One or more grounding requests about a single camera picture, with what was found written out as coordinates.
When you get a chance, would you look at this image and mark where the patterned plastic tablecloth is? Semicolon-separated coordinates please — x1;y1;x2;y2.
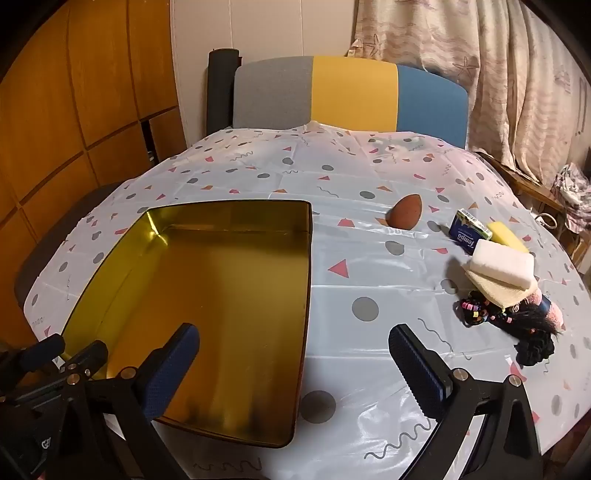
25;121;591;480

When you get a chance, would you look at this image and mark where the blue tissue packet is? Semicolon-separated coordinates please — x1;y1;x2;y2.
450;209;494;256

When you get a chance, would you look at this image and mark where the black scrunchie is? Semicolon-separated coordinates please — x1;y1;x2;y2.
512;332;556;366

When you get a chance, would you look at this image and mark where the pink towel with blue band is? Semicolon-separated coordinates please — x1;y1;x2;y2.
519;286;565;334

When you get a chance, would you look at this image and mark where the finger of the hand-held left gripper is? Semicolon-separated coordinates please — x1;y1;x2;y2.
0;333;66;374
59;340;110;380

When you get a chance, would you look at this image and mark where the black beaded hair piece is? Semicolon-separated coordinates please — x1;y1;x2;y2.
458;290;561;335

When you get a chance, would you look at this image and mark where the white soap block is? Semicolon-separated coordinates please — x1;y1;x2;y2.
467;239;535;292

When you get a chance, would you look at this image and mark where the beige patterned curtain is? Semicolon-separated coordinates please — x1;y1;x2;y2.
346;0;591;185

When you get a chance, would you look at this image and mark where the black rolled mat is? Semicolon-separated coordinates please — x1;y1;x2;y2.
206;47;242;136

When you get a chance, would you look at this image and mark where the pile of clothes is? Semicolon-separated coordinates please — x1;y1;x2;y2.
551;162;591;234

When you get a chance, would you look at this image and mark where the wooden side table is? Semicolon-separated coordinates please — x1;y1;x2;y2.
475;150;591;268

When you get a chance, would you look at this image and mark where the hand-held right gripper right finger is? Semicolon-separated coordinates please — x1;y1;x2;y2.
388;323;544;480

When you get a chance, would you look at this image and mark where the brown egg-shaped sponge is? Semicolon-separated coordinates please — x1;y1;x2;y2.
385;194;422;229

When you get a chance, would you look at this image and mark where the yellow scouring sponge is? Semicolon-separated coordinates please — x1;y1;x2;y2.
487;222;530;254

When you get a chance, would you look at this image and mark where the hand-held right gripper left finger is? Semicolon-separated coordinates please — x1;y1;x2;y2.
44;323;201;480

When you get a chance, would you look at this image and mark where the wooden wardrobe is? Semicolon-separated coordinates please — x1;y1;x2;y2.
0;0;188;352

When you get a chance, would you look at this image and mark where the grey yellow blue chair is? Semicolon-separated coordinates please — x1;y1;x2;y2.
232;55;469;149

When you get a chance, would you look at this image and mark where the gold tin box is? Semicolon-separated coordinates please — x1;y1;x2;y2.
60;199;314;449

